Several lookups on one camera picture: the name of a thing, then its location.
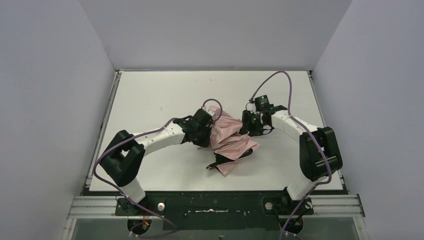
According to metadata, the pink folding umbrella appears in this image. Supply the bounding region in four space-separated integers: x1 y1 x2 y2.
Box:
204 106 260 177

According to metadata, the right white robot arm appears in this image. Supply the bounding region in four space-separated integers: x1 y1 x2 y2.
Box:
240 95 343 201

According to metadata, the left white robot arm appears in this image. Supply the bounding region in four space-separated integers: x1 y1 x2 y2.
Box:
93 107 215 203

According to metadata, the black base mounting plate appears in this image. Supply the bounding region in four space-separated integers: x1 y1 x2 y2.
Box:
114 190 314 234

